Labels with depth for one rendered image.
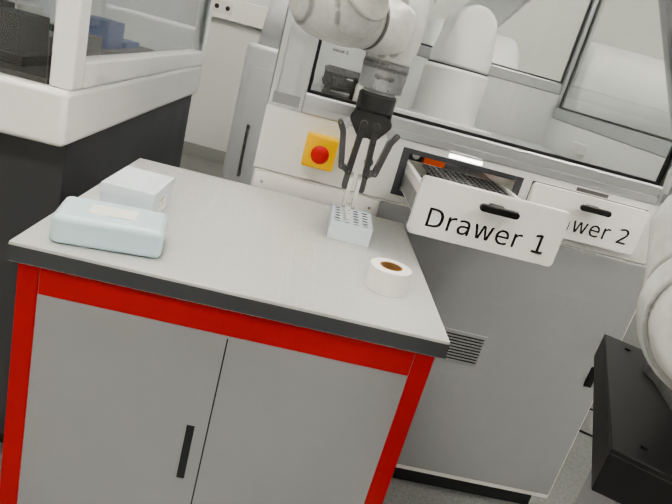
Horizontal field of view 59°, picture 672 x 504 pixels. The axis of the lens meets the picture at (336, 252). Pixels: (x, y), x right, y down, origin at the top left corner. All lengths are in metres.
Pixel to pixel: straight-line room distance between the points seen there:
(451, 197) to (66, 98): 0.72
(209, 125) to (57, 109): 3.60
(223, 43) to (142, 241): 3.89
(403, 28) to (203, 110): 3.72
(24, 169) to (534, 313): 1.21
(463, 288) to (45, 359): 0.96
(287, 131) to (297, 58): 0.16
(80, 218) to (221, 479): 0.46
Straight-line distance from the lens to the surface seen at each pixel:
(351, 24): 1.03
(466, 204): 1.12
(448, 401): 1.66
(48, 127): 1.22
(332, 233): 1.14
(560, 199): 1.48
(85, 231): 0.88
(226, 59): 4.70
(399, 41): 1.14
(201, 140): 4.81
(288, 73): 1.35
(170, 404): 0.95
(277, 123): 1.36
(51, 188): 1.33
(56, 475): 1.09
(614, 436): 0.70
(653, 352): 0.58
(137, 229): 0.87
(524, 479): 1.87
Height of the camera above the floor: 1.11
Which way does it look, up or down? 19 degrees down
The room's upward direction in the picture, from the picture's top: 15 degrees clockwise
